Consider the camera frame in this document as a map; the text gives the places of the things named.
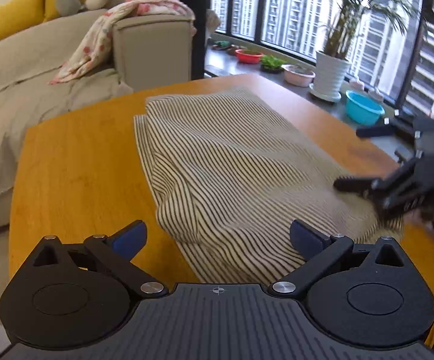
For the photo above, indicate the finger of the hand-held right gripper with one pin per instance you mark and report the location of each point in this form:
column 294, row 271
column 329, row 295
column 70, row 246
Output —
column 374, row 131
column 355, row 185

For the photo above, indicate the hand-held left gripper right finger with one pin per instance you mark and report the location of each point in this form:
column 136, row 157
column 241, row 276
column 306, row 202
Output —
column 307, row 238

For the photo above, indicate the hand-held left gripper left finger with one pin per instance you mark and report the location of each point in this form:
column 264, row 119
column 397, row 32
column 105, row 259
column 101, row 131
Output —
column 129, row 240

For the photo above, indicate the striped sweater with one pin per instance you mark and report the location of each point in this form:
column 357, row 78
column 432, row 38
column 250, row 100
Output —
column 220, row 165

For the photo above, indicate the teal basin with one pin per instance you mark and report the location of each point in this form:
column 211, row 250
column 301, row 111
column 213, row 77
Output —
column 363, row 110

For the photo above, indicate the pink basin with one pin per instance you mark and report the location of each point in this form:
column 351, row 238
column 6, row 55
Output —
column 297, row 77

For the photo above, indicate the green plant tray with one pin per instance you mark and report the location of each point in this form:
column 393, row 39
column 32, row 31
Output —
column 273, row 63

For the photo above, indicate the potted palm plant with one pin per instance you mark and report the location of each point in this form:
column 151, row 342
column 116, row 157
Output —
column 352, row 3

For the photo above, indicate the red basin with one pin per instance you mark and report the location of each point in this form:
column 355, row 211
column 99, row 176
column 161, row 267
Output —
column 249, row 57

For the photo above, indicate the green slippers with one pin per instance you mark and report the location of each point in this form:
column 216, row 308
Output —
column 222, row 45

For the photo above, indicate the grey sofa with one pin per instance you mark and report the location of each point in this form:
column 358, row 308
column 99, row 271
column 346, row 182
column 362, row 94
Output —
column 22, row 93

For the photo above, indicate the pink floral blanket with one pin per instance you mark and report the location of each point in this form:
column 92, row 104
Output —
column 97, row 41

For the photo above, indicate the black curtain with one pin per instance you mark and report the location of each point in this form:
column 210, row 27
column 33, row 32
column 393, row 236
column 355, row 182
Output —
column 194, row 26

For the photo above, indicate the black window frame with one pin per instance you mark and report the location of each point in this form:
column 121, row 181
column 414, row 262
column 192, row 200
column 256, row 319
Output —
column 262, row 7

